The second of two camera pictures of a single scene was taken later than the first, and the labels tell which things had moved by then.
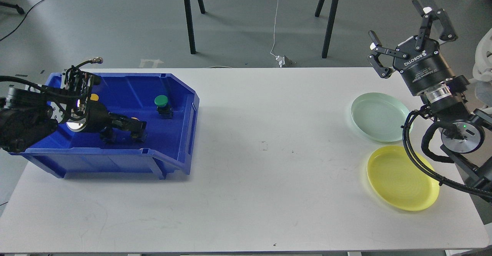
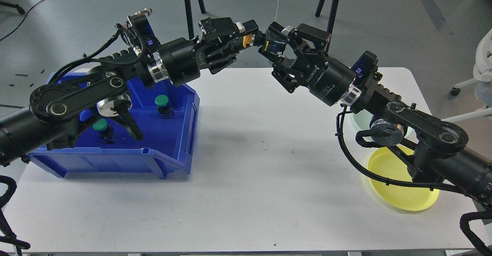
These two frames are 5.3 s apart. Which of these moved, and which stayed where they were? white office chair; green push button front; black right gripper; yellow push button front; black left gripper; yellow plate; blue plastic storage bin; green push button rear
Moved: black left gripper; green push button front; black right gripper; yellow push button front
Stayed: white office chair; green push button rear; blue plastic storage bin; yellow plate
